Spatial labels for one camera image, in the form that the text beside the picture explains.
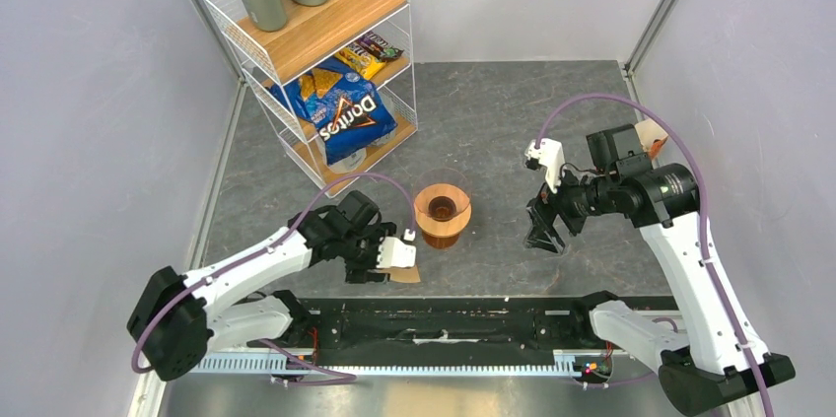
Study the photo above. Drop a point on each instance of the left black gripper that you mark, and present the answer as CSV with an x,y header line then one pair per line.
x,y
357,272

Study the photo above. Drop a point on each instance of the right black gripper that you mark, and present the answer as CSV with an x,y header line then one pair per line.
x,y
541,211

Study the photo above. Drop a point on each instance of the brown paper coffee filter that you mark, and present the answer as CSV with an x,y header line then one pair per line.
x,y
410,275

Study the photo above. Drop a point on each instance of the wooden ring dripper holder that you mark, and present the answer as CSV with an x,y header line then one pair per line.
x,y
442,228

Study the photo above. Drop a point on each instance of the clear glass dripper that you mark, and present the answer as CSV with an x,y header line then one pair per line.
x,y
441,208

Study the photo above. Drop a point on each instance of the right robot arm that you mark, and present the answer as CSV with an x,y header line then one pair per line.
x,y
719,357

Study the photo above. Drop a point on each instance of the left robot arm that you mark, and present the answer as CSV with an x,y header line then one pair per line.
x,y
180,317

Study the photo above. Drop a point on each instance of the coffee filter box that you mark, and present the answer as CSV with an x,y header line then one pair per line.
x,y
651,136

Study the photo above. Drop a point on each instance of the blue Doritos bag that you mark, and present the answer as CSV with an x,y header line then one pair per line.
x,y
346,109

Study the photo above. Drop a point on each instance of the yellow candy bag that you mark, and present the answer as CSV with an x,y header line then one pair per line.
x,y
360,60

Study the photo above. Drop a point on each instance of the brown candy bag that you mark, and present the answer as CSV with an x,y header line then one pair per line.
x,y
378,46

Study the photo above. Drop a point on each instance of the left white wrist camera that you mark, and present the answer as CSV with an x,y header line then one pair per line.
x,y
397,252

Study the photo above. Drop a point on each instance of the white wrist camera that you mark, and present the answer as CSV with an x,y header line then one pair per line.
x,y
546,154
397,252

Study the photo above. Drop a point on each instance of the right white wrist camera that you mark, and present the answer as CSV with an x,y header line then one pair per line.
x,y
546,154

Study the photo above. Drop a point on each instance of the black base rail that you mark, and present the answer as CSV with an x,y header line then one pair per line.
x,y
438,332

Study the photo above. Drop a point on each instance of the white wire wooden shelf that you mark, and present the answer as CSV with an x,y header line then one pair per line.
x,y
311,35

